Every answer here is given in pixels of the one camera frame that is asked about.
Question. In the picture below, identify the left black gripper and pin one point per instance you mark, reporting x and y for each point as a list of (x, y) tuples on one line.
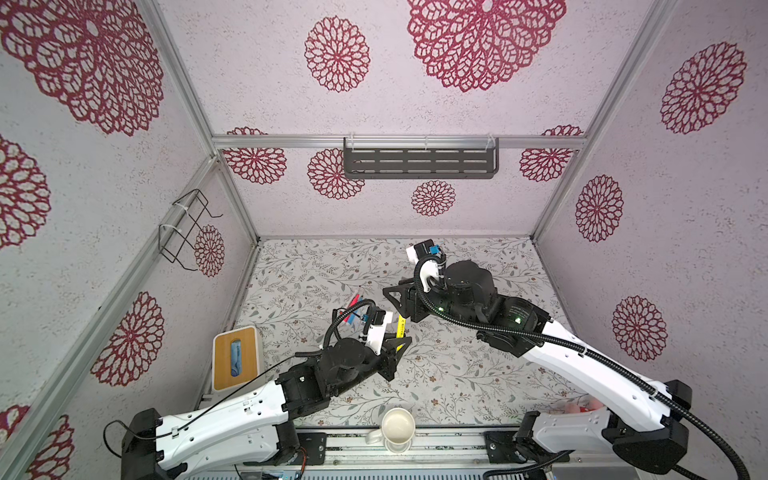
[(388, 359)]

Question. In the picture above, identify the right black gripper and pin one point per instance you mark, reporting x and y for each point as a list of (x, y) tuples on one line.
[(410, 301)]

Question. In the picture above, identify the yellow highlighter pen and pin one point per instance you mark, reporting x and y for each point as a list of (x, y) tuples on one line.
[(401, 327)]

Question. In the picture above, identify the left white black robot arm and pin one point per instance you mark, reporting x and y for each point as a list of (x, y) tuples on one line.
[(256, 427)]

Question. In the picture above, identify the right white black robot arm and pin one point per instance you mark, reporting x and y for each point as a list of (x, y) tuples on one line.
[(633, 423)]

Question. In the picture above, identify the white ceramic mug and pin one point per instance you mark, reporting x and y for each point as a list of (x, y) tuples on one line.
[(396, 432)]

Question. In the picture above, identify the pink plush toy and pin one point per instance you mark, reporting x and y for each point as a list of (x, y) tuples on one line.
[(574, 407)]

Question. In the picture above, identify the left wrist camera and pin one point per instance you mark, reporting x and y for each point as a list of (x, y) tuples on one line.
[(375, 327)]

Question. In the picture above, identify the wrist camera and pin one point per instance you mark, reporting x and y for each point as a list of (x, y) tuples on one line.
[(429, 262), (375, 327)]

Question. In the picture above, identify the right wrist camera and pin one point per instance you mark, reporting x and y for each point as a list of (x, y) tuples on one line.
[(429, 262)]

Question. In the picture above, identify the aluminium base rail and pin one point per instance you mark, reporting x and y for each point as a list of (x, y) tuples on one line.
[(343, 453)]

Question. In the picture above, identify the dark grey wall shelf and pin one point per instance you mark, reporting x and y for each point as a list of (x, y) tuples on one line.
[(424, 163)]

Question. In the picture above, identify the black wire wall rack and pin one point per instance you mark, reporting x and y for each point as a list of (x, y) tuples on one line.
[(172, 238)]

